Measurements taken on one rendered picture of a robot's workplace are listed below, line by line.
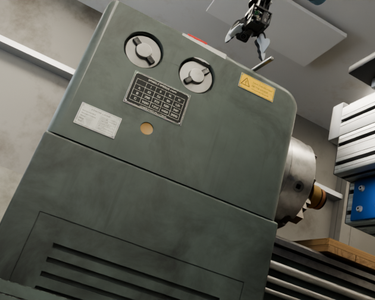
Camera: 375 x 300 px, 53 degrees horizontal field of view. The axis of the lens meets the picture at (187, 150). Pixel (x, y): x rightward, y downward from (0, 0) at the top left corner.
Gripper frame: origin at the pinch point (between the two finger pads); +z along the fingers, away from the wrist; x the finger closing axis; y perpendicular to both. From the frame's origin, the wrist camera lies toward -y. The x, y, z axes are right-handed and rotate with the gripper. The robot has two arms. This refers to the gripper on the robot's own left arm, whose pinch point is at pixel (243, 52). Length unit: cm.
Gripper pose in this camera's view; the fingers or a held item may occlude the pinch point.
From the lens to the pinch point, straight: 129.9
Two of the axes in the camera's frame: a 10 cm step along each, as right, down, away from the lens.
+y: 3.4, -2.7, -9.0
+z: -2.8, 8.8, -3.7
